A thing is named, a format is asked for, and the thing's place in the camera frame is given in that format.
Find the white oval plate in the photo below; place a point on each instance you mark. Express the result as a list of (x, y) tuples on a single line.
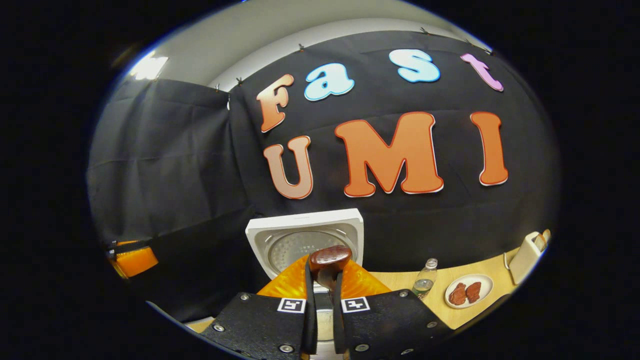
[(485, 285)]

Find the clear plastic water bottle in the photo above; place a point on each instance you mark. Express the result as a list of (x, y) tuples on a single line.
[(425, 282)]

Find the brown wooden spoon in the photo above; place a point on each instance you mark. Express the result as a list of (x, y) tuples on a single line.
[(330, 257)]

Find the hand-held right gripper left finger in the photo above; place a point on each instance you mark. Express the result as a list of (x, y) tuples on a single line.
[(270, 325)]

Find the red meat piece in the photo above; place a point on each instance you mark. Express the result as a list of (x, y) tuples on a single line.
[(473, 291), (457, 294)]

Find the toasted bread slice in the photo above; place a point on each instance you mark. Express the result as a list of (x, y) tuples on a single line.
[(539, 242), (546, 235)]

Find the ceiling light panel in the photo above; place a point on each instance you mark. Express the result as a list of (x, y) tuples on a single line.
[(147, 67)]

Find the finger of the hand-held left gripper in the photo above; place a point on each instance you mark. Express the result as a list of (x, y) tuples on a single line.
[(135, 262)]

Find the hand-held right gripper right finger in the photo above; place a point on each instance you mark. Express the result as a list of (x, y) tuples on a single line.
[(385, 325)]

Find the white rice cooker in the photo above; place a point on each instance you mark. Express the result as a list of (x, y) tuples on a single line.
[(305, 222)]

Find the black backdrop cloth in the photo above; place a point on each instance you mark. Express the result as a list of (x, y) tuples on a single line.
[(175, 165)]

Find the white toaster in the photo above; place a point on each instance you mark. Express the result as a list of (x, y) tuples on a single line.
[(522, 260)]

